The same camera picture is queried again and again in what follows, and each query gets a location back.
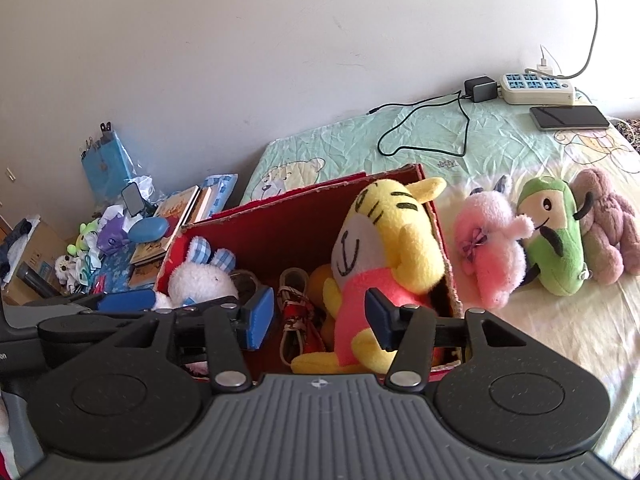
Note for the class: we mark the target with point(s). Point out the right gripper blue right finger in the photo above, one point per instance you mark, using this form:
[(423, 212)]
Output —
[(410, 332)]

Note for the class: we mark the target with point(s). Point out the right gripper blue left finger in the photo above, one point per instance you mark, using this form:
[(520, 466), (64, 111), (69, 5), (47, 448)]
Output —
[(218, 331)]

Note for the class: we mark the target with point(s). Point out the pink bunny plush blue bow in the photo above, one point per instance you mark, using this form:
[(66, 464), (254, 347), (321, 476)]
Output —
[(204, 275)]

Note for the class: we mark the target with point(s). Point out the yellow tiger plush toy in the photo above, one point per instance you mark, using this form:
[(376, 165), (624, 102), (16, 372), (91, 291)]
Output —
[(387, 241)]

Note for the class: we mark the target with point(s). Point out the white pink bunny plush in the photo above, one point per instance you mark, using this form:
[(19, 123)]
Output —
[(488, 235)]

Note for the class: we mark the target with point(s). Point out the green avocado plush toy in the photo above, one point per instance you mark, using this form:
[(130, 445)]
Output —
[(554, 253)]

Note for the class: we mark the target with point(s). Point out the mauve teddy bear plush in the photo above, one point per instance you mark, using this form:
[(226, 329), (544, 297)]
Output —
[(610, 230)]

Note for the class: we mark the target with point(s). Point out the small red shoe ornament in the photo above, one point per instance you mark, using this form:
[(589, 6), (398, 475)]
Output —
[(299, 333)]

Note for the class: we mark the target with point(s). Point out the cardboard box on floor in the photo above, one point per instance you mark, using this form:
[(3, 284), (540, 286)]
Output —
[(39, 250)]

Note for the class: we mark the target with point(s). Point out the red cardboard box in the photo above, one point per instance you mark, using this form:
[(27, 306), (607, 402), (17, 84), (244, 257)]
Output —
[(298, 230)]

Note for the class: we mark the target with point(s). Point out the green alien plush toy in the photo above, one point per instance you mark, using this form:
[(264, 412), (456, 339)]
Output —
[(86, 244)]

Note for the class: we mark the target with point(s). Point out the blue glasses case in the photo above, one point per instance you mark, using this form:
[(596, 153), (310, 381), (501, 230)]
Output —
[(148, 230)]

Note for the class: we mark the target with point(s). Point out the stack of books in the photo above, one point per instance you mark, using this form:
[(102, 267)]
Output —
[(179, 209)]

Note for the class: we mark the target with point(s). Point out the purple plush toy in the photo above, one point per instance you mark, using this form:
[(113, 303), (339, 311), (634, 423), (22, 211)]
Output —
[(112, 237)]

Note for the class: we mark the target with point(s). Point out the small black phone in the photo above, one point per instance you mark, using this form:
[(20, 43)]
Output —
[(133, 200)]

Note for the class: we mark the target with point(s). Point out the pastel cartoon bed sheet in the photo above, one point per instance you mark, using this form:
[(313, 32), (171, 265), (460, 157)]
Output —
[(471, 145)]

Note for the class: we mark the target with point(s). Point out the blue paper bag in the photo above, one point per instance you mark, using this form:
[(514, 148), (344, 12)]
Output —
[(108, 166)]

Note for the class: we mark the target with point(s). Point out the black power adapter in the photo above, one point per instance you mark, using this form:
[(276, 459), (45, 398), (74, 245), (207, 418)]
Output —
[(480, 89)]

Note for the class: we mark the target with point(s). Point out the black smartphone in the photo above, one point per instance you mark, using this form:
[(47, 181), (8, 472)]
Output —
[(568, 117)]

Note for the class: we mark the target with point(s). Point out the white blue power strip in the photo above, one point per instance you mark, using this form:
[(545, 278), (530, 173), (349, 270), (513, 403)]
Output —
[(533, 89)]

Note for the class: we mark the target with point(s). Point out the white usb charger plug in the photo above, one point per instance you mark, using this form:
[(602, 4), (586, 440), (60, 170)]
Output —
[(548, 64)]

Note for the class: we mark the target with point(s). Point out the dark patterned blanket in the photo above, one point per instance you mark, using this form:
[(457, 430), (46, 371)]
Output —
[(630, 130)]

